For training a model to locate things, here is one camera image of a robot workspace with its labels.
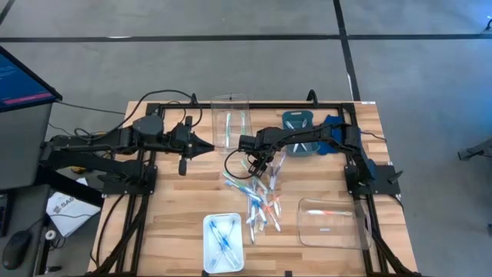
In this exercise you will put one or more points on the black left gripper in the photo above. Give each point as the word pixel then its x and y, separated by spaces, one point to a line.
pixel 190 148

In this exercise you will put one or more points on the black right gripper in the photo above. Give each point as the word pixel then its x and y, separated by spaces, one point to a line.
pixel 267 144

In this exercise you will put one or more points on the purple toothbrush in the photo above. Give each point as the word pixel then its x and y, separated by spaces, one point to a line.
pixel 277 169
pixel 304 124
pixel 290 125

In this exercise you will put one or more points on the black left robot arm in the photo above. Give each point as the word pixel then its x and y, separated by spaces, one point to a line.
pixel 96 144

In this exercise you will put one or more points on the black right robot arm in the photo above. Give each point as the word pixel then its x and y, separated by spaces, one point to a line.
pixel 307 134

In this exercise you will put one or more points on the small clear plastic bin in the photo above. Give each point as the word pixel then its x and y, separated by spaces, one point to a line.
pixel 236 142

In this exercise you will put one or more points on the teal plastic basket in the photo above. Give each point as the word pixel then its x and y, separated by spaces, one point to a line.
pixel 307 152

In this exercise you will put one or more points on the blue cloth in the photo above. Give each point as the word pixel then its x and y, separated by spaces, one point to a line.
pixel 326 149

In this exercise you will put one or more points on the white plastic bin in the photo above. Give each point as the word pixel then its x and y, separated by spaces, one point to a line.
pixel 209 250

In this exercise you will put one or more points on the large clear plastic bin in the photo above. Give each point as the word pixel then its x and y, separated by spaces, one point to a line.
pixel 334 234

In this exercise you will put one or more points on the yellow black tool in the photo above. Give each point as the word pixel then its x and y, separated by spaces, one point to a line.
pixel 81 169

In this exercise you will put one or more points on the white label sticker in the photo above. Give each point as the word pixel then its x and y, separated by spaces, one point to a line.
pixel 368 102

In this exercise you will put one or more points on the white printed paper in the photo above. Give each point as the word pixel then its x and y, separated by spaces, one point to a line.
pixel 73 215

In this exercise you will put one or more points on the white tape roll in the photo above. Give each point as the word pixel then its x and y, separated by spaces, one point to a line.
pixel 47 235

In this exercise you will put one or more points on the black desk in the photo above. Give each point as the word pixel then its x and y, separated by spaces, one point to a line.
pixel 23 207

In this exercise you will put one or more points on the computer monitor with blue screen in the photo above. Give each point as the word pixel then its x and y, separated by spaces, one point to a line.
pixel 19 84

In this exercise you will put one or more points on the black computer mouse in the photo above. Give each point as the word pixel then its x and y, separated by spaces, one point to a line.
pixel 15 248

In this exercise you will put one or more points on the gray stand leg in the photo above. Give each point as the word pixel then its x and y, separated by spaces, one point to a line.
pixel 480 151

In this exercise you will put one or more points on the black stand foot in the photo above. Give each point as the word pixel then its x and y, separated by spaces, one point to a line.
pixel 489 25

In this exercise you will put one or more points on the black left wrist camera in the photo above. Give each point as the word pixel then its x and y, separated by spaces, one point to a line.
pixel 180 131

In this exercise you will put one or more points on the black frame clamp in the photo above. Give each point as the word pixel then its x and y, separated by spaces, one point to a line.
pixel 312 98
pixel 193 99

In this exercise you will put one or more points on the black metal table frame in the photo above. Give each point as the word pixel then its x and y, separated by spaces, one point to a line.
pixel 276 105

